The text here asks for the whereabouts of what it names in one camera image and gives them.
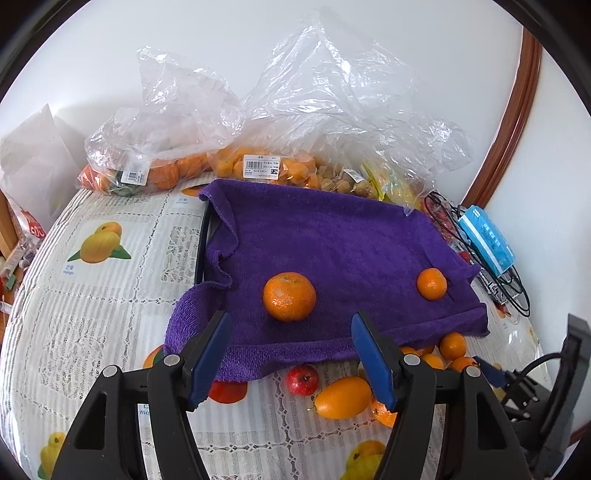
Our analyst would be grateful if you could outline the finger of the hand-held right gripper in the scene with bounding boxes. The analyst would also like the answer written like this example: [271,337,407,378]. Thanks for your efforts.
[475,357,553,418]

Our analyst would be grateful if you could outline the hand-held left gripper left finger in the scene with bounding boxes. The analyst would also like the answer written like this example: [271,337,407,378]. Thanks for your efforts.
[51,311,233,480]

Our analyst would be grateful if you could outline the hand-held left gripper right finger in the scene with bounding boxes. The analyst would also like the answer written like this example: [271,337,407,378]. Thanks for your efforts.
[351,312,532,480]

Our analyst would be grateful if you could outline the yellow kumquat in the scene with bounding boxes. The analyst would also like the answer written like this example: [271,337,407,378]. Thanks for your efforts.
[308,376,373,420]

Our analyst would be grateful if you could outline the small red apple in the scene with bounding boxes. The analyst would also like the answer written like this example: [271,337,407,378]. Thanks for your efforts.
[284,365,320,396]

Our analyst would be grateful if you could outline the large mandarin with stem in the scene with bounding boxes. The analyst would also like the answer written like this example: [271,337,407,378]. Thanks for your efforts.
[263,272,317,322]

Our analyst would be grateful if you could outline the fruit print tablecloth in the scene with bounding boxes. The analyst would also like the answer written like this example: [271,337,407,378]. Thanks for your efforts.
[0,171,568,480]

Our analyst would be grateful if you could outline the clear bag of red fruit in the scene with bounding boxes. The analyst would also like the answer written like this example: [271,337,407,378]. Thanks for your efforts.
[434,203,476,264]

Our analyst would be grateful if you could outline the purple towel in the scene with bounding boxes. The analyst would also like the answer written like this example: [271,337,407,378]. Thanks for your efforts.
[164,179,490,383]

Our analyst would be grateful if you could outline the blue tissue pack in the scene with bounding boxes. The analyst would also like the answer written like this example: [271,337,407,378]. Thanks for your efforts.
[457,206,515,274]

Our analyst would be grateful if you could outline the clear bag of yellow packets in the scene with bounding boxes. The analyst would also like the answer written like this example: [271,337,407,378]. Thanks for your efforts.
[360,161,426,206]

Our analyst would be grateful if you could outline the clear bag of brown longans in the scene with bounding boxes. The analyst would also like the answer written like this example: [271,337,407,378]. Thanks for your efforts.
[316,164,384,200]

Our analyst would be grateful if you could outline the clear bag of mandarins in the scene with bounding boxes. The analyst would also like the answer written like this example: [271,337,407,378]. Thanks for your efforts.
[76,46,245,197]

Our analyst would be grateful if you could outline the clear bag of kumquats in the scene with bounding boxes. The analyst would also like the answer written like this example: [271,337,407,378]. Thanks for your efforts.
[208,9,474,190]

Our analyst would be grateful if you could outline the red printed packet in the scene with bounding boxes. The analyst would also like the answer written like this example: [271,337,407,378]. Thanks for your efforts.
[9,198,47,241]

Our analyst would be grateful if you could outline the wooden furniture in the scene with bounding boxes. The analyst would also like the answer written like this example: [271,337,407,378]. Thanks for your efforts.
[0,189,19,259]

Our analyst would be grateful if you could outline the white paper bag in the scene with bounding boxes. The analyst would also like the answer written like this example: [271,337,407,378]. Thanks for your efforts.
[0,104,88,217]

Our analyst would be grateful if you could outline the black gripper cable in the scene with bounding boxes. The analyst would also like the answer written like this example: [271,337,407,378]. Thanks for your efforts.
[505,352,561,402]

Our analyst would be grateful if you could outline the black cable bundle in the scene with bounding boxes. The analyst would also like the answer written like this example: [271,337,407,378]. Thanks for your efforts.
[422,190,532,317]

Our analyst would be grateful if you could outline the brown wooden door frame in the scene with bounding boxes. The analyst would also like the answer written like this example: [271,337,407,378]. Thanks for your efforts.
[462,28,543,208]

